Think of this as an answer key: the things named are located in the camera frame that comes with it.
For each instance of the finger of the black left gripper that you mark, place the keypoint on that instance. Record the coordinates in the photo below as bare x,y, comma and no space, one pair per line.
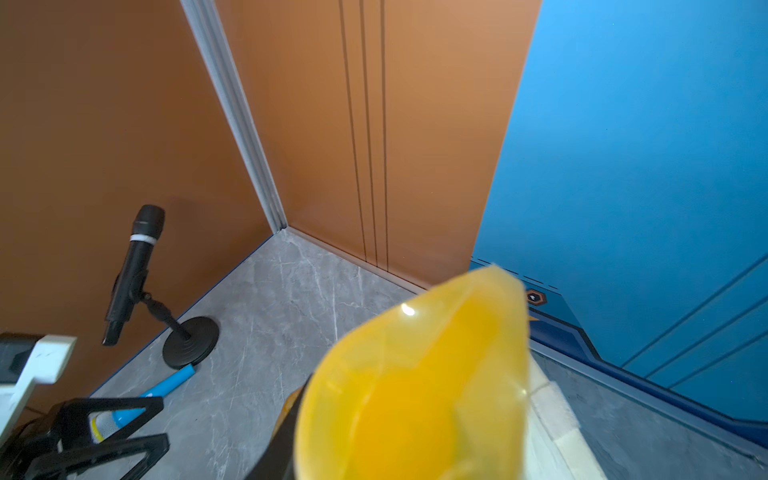
60,465
70,422

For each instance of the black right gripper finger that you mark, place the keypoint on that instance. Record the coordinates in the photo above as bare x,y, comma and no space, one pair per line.
277,461

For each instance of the large orange dish soap bottle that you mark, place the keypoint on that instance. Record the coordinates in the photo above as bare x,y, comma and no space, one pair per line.
434,388

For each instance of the starry night canvas tote bag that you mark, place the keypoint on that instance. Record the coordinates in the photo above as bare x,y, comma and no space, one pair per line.
554,445

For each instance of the blue pen on table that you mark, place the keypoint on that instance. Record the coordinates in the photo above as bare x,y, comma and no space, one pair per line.
104,424

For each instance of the black microphone on stand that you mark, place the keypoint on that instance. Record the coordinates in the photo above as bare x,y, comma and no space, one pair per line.
189,342

